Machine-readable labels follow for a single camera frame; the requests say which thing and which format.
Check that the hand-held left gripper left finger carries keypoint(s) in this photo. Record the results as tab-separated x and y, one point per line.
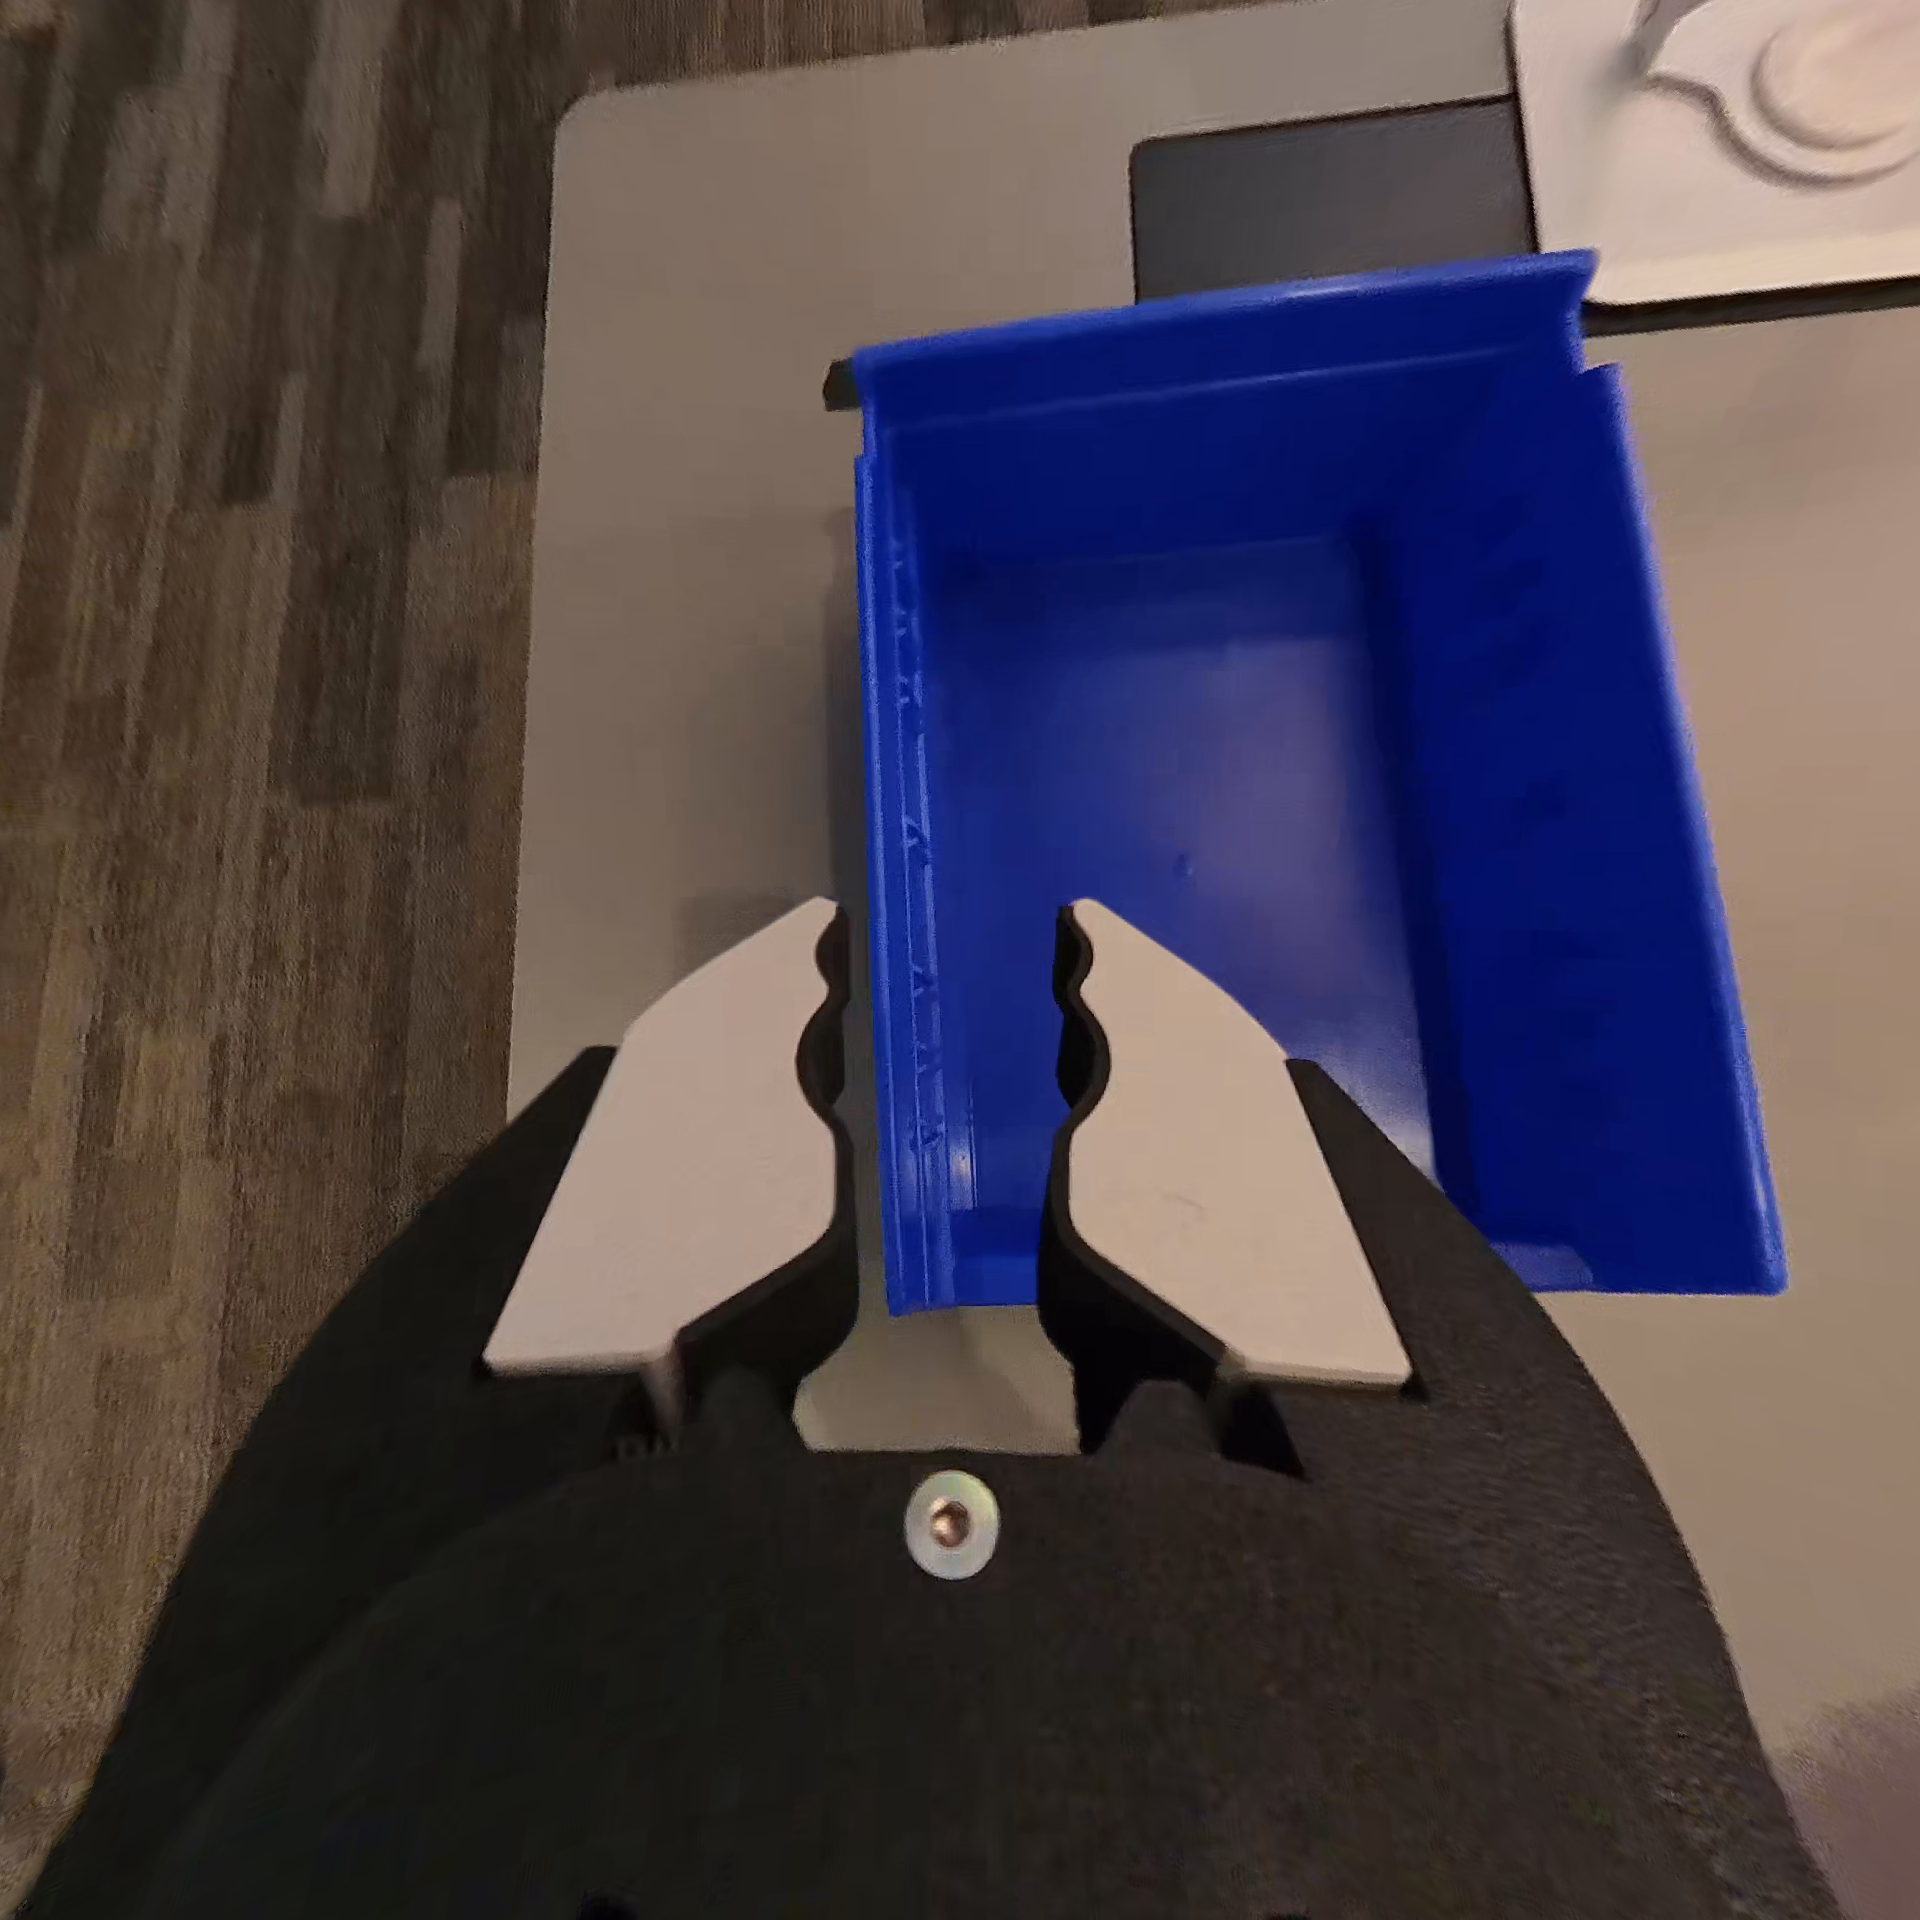
693	1167

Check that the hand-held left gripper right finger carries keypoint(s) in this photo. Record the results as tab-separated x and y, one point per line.
1214	1198

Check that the blue plastic bin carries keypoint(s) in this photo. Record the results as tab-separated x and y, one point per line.
1275	747

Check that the black desk mat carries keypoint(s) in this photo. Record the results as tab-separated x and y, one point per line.
1323	198

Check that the white moulded tray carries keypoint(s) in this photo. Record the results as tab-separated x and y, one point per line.
1648	212

